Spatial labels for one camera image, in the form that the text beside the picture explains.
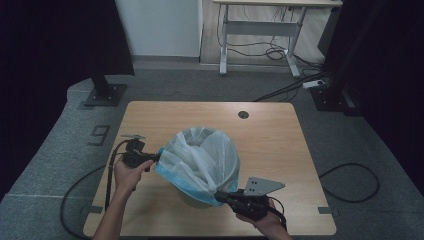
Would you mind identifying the person's right hand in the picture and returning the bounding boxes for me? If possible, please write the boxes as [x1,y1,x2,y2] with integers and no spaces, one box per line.
[235,199,288,237]

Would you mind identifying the black floor cables bundle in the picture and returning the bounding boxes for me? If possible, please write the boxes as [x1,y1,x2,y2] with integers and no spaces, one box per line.
[253,70,332,103]

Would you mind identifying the black stand with wide base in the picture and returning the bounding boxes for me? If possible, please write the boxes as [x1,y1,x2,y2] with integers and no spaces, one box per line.
[309,0,365,117]

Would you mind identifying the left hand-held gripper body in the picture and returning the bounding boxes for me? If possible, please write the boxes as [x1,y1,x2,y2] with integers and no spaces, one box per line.
[120,134,150,168]

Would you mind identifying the black curtain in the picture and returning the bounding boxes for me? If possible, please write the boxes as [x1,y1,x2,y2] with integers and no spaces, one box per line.
[0,0,135,203]
[324,0,424,186]

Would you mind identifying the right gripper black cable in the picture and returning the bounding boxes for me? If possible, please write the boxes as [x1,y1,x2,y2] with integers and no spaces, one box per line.
[267,198,289,232]

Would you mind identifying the green trash bin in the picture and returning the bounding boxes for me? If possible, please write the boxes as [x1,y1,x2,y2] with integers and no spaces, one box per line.
[178,191,216,210]

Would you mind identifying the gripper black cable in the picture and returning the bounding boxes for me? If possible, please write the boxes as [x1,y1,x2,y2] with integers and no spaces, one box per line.
[60,138,132,240]
[267,198,289,232]

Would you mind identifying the black monitor stand base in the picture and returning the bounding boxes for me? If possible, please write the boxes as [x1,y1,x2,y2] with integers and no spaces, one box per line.
[83,72,129,108]

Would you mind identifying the white trash bag blue edge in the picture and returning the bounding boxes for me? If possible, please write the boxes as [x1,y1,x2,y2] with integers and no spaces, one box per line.
[153,126,242,207]

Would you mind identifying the person's left hand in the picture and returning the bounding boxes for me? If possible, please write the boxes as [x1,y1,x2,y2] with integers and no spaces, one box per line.
[113,159,155,194]

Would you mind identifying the white power strip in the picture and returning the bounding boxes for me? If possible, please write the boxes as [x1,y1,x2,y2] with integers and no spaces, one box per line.
[302,79,326,90]

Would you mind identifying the white desk frame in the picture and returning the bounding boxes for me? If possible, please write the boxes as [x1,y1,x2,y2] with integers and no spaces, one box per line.
[212,0,344,79]

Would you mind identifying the grey floor tape piece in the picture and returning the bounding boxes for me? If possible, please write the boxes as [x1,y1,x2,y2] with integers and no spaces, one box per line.
[80,205,104,215]

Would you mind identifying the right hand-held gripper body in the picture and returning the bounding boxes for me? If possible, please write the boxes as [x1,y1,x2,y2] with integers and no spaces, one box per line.
[229,176,286,222]

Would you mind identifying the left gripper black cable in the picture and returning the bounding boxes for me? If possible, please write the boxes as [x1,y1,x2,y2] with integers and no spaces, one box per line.
[60,138,132,240]

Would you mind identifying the tangle of black cables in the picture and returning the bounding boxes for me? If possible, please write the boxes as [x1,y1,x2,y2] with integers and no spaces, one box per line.
[216,4,326,68]

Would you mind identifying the looped black floor cable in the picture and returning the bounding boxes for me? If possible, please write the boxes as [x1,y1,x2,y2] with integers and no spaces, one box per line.
[318,162,381,204]

